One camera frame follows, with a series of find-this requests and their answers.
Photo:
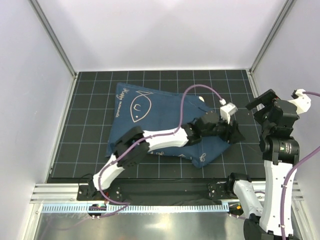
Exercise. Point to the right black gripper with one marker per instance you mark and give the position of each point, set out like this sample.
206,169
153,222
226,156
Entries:
261,101

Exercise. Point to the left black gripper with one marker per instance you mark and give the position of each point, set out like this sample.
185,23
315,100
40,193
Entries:
230,131

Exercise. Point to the dark blue embroidered pillowcase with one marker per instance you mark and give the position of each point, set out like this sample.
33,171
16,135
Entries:
155,110

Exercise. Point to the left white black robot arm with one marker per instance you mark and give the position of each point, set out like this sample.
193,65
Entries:
134,145

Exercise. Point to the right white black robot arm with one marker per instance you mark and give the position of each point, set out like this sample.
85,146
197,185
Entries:
272,220

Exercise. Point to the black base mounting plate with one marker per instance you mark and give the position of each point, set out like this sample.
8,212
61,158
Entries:
171,192

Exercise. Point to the black grid mat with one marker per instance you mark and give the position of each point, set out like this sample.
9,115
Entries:
83,142

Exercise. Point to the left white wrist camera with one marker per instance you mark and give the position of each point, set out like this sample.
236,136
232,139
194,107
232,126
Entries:
227,110

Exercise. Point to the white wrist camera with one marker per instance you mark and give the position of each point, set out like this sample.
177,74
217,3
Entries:
227,110
301,101

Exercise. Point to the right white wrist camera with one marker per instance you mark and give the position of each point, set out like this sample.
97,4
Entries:
301,101

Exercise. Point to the slotted cable duct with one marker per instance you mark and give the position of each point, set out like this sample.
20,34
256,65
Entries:
50,208

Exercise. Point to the right aluminium corner post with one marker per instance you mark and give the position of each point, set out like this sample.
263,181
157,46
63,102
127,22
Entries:
276,26

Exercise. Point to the aluminium corner post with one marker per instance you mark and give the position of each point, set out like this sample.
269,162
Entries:
35,5
276,26

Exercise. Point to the aluminium front rail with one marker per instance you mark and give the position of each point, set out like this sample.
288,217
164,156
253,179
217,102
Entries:
67,192

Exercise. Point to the left aluminium corner post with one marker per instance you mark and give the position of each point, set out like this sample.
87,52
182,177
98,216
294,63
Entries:
35,5

